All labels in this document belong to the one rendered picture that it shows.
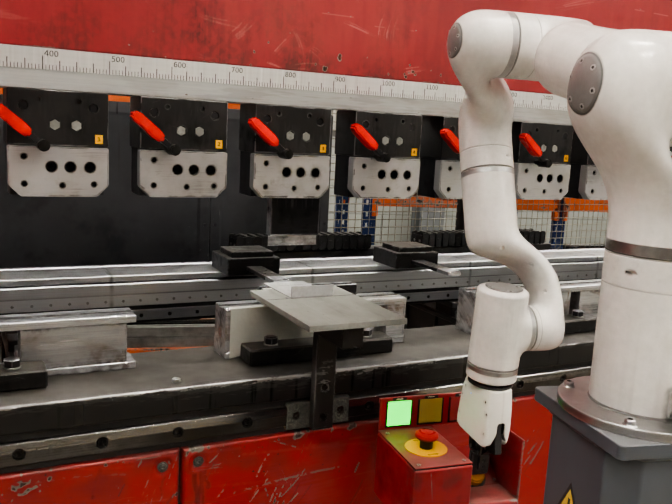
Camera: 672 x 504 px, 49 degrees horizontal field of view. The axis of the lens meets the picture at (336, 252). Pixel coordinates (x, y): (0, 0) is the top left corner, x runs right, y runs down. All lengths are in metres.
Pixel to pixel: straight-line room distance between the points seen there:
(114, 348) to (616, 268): 0.84
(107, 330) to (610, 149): 0.87
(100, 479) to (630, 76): 0.96
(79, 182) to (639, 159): 0.84
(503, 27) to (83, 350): 0.85
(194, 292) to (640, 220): 1.03
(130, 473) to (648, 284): 0.84
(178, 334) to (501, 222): 2.21
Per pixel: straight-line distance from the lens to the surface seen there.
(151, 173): 1.28
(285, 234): 1.41
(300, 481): 1.42
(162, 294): 1.61
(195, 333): 3.27
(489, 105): 1.25
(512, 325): 1.23
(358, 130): 1.38
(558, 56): 1.04
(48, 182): 1.26
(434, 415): 1.40
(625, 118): 0.81
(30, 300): 1.57
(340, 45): 1.41
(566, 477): 0.95
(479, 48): 1.16
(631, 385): 0.89
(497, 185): 1.26
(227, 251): 1.62
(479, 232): 1.25
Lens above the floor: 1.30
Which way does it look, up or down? 9 degrees down
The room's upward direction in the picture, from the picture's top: 3 degrees clockwise
